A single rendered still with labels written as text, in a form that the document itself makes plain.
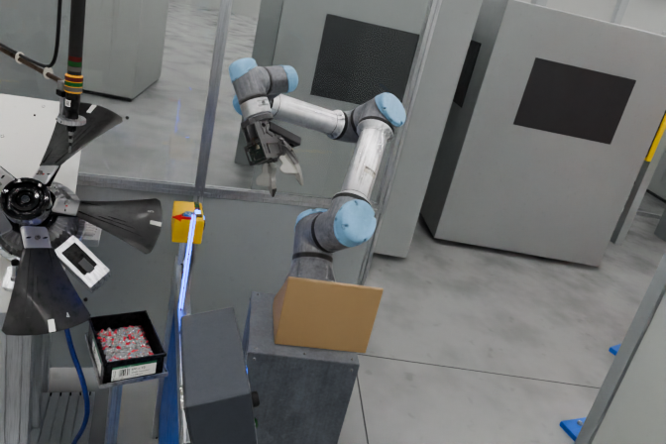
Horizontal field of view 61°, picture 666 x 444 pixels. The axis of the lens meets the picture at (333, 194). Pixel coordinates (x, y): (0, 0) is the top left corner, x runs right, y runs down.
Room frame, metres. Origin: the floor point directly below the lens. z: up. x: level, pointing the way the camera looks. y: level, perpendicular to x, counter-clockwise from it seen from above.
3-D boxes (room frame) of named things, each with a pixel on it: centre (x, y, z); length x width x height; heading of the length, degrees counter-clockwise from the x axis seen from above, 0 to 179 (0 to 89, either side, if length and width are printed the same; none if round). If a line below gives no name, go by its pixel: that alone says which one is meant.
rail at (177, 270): (1.44, 0.34, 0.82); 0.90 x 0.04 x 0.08; 21
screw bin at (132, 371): (1.32, 0.48, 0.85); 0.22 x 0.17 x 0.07; 36
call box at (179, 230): (1.81, 0.48, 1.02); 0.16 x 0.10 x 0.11; 21
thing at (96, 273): (1.45, 0.68, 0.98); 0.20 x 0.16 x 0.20; 21
